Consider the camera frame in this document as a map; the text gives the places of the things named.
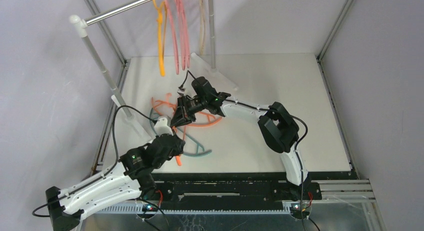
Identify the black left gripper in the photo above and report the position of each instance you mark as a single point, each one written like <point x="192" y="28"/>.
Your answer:
<point x="179" y="147"/>

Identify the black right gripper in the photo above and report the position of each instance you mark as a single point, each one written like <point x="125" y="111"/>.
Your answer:
<point x="182" y="110"/>

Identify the orange plastic hanger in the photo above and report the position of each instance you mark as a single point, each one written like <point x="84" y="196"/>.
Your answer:
<point x="211" y="119"/>
<point x="167" y="107"/>

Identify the teal plastic hanger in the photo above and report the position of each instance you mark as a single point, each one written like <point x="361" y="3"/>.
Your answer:
<point x="192" y="148"/>

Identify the pink plastic hanger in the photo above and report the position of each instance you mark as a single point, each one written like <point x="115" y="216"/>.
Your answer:
<point x="188" y="42"/>
<point x="173" y="35"/>
<point x="184" y="48"/>

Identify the beige plastic hanger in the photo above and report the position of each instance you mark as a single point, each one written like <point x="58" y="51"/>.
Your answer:
<point x="202" y="27"/>

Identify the yellow plastic hanger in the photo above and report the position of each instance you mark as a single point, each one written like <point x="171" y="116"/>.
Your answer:
<point x="161" y="21"/>

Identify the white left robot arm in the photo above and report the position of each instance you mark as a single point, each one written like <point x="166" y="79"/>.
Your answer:
<point x="129" y="178"/>

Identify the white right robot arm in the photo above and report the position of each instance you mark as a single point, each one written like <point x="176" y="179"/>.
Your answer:
<point x="279" y="129"/>

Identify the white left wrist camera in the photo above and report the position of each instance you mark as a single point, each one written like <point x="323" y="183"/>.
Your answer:
<point x="162" y="126"/>

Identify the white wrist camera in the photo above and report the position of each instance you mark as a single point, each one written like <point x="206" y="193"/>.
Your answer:
<point x="182" y="91"/>
<point x="162" y="126"/>

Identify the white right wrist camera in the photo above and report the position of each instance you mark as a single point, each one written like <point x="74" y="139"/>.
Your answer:
<point x="182" y="91"/>

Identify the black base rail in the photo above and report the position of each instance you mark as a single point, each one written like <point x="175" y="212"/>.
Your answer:
<point x="232" y="192"/>

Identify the aluminium frame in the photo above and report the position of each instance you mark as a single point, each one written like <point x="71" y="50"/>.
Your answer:
<point x="374" y="219"/>

